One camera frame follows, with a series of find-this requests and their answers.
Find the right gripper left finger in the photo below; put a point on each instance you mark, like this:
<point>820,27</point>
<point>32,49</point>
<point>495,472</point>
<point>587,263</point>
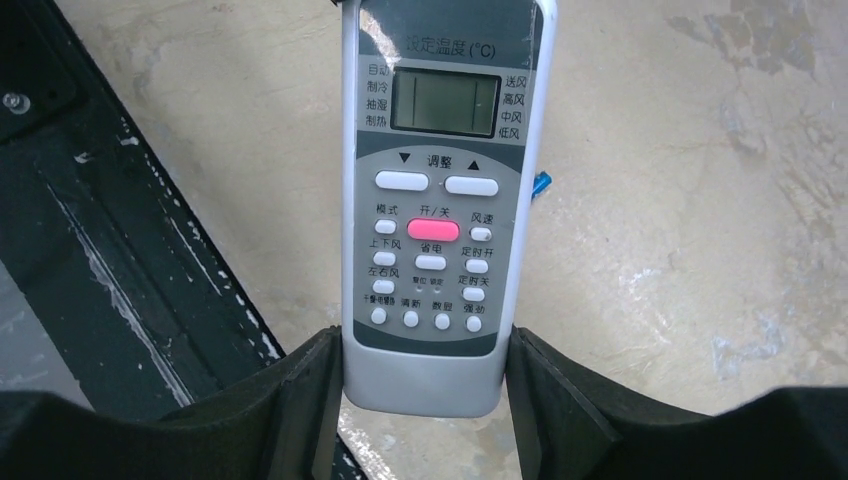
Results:
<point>279,423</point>

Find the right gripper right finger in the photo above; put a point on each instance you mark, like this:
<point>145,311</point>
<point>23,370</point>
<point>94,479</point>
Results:
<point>573,423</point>

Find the blue battery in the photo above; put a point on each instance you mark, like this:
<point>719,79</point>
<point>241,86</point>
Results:
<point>542,182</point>

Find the white remote control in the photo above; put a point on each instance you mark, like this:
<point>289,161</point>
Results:
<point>443,111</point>

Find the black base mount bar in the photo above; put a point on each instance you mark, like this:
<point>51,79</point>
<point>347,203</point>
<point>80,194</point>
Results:
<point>113,296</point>

